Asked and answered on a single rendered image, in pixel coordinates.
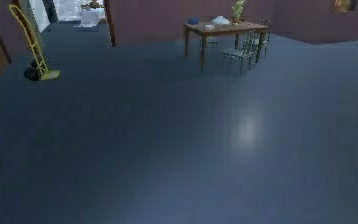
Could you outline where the green house plant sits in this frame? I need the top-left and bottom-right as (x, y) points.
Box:
(231, 0), (247, 25)

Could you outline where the brown wooden table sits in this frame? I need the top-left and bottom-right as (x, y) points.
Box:
(183, 21), (270, 72)

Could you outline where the grey metal chair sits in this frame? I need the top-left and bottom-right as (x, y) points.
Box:
(220, 29), (259, 76)
(200, 35), (220, 49)
(255, 19), (272, 58)

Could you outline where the white clothed table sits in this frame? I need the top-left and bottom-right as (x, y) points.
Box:
(79, 7), (107, 28)

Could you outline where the framed wall picture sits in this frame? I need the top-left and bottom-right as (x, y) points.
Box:
(331, 0), (358, 14)

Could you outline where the white lidded dish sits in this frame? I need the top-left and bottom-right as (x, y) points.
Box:
(210, 15), (231, 26)

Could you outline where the yellow hand truck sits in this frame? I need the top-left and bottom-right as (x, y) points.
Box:
(8, 4), (61, 82)

